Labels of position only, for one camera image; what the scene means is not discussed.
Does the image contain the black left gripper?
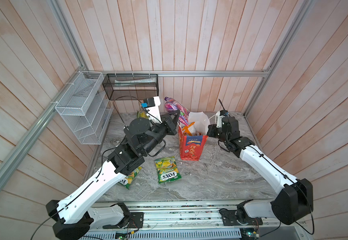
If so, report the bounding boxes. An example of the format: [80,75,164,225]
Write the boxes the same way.
[137,109,179,155]

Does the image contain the purple Fox's berries candy bag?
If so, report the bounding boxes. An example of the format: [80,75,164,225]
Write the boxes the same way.
[165,97,190,126]

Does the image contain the orange mango snack bag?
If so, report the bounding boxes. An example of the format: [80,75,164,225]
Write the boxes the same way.
[182,122,197,136]

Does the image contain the green Fox's candy bag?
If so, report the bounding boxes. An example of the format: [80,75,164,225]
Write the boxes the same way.
[155,156,182,184]
[137,111,149,119]
[119,167,142,190]

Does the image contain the red paper bag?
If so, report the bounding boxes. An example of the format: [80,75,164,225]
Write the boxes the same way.
[178,112,210,161]

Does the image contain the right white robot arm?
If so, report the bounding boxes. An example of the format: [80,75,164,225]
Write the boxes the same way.
[207,111,314,225]

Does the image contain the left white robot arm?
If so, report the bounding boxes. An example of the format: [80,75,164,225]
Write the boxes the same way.
[46,111,180,240]

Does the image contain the black wire mesh basket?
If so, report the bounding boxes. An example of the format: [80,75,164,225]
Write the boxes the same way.
[102,73,159,101]

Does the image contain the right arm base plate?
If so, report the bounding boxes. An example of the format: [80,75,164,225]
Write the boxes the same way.
[219,209,263,226]

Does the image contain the white wire mesh shelf rack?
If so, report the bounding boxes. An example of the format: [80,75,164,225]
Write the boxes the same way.
[56,71,114,145]

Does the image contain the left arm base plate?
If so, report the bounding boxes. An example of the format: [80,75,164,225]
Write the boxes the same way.
[103,212,144,229]

